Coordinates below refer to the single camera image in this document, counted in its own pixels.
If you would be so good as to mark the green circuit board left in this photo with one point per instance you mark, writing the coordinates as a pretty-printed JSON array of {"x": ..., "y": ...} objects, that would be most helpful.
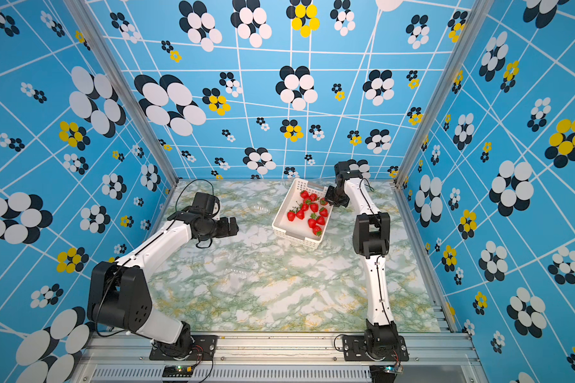
[{"x": 177, "y": 371}]

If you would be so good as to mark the clear plastic clamshell container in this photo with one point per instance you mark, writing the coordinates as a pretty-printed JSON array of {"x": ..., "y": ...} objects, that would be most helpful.
[{"x": 234, "y": 283}]

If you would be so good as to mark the green circuit board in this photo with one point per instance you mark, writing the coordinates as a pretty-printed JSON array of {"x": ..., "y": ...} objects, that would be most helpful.
[
  {"x": 385, "y": 374},
  {"x": 177, "y": 371}
]

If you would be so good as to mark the right aluminium corner post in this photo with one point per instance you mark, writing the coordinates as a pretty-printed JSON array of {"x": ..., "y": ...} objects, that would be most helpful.
[{"x": 477, "y": 16}]

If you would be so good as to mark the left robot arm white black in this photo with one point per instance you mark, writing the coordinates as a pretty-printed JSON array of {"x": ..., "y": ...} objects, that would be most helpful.
[{"x": 119, "y": 295}]

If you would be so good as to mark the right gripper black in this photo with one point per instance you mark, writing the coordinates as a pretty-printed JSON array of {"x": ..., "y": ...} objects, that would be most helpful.
[{"x": 330, "y": 200}]

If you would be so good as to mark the aluminium front rail frame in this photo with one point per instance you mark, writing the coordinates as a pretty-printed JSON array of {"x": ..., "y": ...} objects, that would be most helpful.
[{"x": 281, "y": 357}]

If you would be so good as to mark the aluminium corner post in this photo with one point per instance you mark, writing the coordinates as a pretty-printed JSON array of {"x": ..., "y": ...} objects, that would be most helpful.
[
  {"x": 107, "y": 60},
  {"x": 477, "y": 16}
]

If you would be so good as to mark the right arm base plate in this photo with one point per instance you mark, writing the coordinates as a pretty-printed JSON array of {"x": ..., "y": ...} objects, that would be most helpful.
[{"x": 356, "y": 348}]

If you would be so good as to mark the left aluminium corner post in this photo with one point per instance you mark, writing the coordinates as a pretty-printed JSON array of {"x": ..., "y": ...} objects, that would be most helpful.
[{"x": 107, "y": 60}]

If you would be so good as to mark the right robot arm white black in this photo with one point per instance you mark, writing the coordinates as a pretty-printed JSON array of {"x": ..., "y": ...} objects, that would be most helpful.
[{"x": 371, "y": 241}]

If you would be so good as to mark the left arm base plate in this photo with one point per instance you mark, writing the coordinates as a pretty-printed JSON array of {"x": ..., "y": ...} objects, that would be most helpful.
[{"x": 190, "y": 348}]

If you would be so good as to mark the white perforated plastic basket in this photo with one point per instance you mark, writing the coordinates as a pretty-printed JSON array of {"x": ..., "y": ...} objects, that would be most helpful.
[{"x": 298, "y": 231}]

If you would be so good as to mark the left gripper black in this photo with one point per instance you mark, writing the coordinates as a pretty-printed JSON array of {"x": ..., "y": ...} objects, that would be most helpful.
[{"x": 226, "y": 230}]

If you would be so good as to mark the green circuit board right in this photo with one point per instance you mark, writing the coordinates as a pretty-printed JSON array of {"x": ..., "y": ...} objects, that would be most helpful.
[{"x": 385, "y": 374}]

